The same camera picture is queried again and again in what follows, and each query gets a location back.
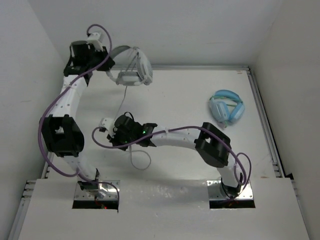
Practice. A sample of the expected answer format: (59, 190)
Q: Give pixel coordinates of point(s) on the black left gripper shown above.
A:
(109, 63)

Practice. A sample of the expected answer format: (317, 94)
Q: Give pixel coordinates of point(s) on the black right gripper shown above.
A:
(114, 138)

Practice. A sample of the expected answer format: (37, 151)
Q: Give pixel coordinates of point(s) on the white grey headphones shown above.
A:
(139, 70)

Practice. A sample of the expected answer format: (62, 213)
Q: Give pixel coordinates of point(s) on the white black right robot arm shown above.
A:
(213, 146)

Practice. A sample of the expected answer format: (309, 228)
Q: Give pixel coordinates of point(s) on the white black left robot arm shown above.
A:
(58, 130)

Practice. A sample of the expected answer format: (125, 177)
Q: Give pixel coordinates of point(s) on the light blue headphones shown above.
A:
(226, 107)

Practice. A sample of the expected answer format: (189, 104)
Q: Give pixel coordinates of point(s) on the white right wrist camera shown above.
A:
(106, 124)

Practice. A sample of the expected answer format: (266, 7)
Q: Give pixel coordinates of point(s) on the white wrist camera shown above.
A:
(95, 39)
(106, 124)

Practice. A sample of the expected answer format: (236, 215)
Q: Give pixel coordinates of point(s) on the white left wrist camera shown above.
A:
(95, 39)

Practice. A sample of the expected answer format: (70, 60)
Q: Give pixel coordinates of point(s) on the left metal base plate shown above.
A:
(102, 190)

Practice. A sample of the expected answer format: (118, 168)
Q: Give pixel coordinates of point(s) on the metal base plate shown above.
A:
(217, 193)
(102, 190)

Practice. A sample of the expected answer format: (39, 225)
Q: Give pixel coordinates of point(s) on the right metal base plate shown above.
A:
(217, 193)

